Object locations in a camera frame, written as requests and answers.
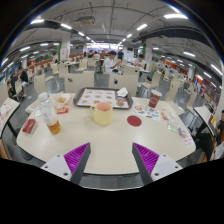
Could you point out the red round coaster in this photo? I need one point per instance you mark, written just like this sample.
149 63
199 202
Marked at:
134 120

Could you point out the pink printed paper slip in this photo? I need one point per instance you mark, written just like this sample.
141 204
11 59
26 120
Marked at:
188 140

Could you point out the ceiling lights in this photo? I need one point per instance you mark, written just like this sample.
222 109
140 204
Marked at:
175 16

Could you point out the person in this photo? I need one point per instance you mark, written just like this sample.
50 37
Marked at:
220 128
140 62
13 83
110 62
24 77

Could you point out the beige table with black leg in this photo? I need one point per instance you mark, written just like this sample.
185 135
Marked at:
15 106

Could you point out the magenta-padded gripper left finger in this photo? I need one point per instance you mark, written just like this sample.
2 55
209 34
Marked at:
75 160

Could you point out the crumpled food wrapper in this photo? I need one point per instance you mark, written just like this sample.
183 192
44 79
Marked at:
61 99

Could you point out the dark food tray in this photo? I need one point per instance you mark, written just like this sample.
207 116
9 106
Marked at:
96 97

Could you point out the red packet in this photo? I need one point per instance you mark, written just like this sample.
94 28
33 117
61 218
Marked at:
29 125

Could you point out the yellow mug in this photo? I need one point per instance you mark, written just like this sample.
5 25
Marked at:
102 115

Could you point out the white crumpled napkin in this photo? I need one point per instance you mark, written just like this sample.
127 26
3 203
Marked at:
122 92

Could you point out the ceiling air conditioner unit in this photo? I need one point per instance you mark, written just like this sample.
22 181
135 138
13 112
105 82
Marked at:
86 20

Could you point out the clear plastic drink bottle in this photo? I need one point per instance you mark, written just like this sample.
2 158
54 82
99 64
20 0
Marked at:
50 115

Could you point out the red paper cup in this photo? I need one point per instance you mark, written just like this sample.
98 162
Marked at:
154 99

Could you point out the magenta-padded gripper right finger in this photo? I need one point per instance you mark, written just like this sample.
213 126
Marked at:
148 160

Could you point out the beige chairs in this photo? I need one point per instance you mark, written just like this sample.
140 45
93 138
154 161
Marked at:
78 81

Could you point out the clear plastic bag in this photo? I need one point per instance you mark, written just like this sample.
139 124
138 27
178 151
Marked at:
174 126

